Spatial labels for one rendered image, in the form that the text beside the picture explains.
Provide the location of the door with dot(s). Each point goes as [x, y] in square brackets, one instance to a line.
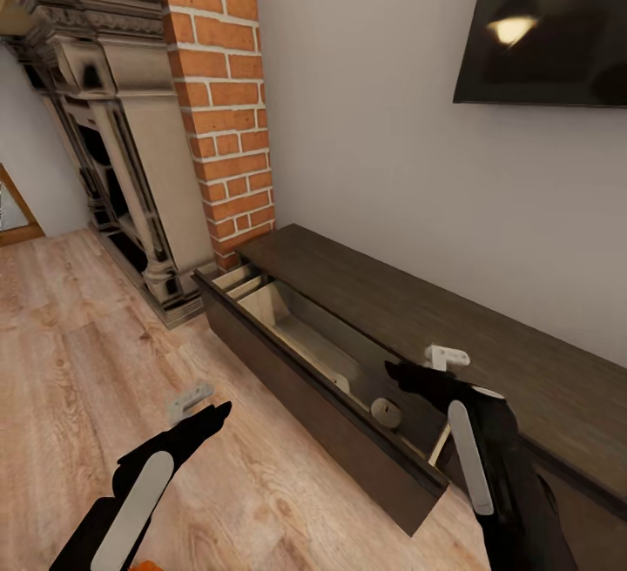
[17, 222]

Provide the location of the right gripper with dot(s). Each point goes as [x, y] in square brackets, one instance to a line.
[418, 379]

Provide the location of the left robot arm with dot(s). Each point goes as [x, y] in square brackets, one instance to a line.
[109, 535]

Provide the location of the pillar candle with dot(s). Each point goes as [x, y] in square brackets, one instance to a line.
[340, 381]
[388, 414]

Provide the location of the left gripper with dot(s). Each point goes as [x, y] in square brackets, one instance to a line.
[205, 423]

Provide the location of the cabinet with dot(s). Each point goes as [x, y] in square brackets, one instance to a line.
[302, 307]

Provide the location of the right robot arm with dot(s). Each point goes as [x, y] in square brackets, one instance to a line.
[516, 507]

